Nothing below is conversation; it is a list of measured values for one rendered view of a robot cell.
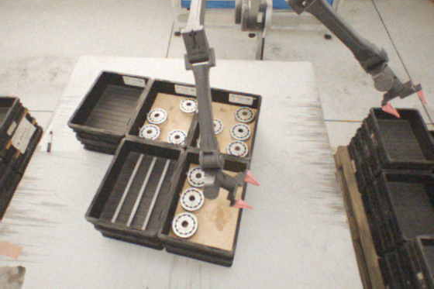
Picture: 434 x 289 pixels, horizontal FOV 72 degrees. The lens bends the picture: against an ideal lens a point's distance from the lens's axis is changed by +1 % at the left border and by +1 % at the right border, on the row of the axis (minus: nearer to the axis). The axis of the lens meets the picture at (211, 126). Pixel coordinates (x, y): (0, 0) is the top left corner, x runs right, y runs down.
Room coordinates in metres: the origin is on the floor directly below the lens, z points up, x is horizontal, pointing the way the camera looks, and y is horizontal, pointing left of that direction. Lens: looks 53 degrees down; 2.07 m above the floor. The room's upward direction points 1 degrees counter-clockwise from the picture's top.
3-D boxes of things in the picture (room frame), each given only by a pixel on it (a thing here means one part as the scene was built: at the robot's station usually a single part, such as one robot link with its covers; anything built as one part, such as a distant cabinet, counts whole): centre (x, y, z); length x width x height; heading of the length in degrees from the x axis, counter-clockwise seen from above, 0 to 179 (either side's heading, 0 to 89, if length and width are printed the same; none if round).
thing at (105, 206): (0.57, 0.31, 0.87); 0.40 x 0.30 x 0.11; 166
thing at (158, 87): (0.96, 0.22, 0.87); 0.40 x 0.30 x 0.11; 166
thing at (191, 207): (0.52, 0.09, 0.86); 0.10 x 0.10 x 0.01
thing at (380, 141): (1.03, -1.15, 0.37); 0.40 x 0.30 x 0.45; 176
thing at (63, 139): (1.04, 0.82, 0.70); 0.33 x 0.23 x 0.01; 176
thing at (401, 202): (0.62, -1.13, 0.31); 0.40 x 0.30 x 0.34; 176
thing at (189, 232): (0.41, 0.11, 0.86); 0.10 x 0.10 x 0.01
